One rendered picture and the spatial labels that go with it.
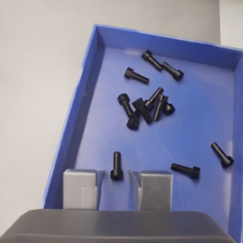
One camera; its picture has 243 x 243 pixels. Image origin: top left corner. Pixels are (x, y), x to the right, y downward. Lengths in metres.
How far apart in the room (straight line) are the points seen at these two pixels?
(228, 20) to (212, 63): 0.05
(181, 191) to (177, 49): 0.09
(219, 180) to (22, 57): 0.15
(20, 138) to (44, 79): 0.04
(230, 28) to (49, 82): 0.14
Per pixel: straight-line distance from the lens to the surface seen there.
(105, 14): 0.25
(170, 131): 0.19
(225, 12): 0.27
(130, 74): 0.20
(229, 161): 0.19
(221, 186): 0.19
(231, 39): 0.25
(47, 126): 0.20
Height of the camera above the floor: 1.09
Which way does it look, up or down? 64 degrees down
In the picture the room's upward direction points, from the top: 4 degrees clockwise
